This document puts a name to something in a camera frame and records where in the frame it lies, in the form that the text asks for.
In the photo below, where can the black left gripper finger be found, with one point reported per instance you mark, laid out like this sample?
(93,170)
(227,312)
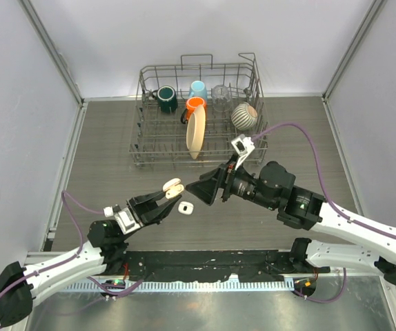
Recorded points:
(149,198)
(162,211)

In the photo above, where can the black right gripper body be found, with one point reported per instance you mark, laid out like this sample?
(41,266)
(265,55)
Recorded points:
(236,181)

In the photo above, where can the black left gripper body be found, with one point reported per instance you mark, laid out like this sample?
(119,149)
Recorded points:
(138,209)

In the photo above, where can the beige earbud charging case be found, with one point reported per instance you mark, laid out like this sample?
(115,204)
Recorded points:
(173,188)

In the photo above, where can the white earbud charging case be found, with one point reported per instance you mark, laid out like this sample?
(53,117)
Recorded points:
(185,208)

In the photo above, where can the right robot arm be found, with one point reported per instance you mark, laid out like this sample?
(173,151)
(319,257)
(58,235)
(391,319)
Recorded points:
(371,246)

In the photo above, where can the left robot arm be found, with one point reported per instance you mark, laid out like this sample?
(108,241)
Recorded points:
(101,250)

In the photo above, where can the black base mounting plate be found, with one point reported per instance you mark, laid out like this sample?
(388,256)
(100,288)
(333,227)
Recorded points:
(210,266)

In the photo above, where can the beige plate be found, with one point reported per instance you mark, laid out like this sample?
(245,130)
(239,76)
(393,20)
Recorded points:
(195,132)

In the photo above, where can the striped ceramic bowl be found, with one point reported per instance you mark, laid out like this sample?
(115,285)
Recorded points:
(244,116)

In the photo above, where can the clear glass cup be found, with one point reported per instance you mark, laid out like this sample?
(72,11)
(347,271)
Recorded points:
(221,98)

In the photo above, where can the orange mug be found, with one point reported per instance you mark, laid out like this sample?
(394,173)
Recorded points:
(191,105)

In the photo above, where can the light blue mug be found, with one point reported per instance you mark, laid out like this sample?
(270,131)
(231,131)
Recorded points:
(198,89)

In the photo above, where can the dark green mug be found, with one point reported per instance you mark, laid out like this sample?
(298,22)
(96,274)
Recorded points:
(166,99)

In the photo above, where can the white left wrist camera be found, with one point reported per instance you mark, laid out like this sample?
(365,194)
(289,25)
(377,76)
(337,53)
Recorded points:
(124,217)

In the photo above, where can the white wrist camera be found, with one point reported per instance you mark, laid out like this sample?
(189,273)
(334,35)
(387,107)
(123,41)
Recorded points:
(243,146)
(124,217)

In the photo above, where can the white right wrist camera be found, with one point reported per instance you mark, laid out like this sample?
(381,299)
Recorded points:
(243,146)

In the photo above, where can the grey wire dish rack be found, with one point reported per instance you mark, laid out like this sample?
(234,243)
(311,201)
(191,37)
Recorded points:
(159,139)

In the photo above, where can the white slotted cable duct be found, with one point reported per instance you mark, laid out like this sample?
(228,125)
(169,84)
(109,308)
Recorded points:
(231,285)

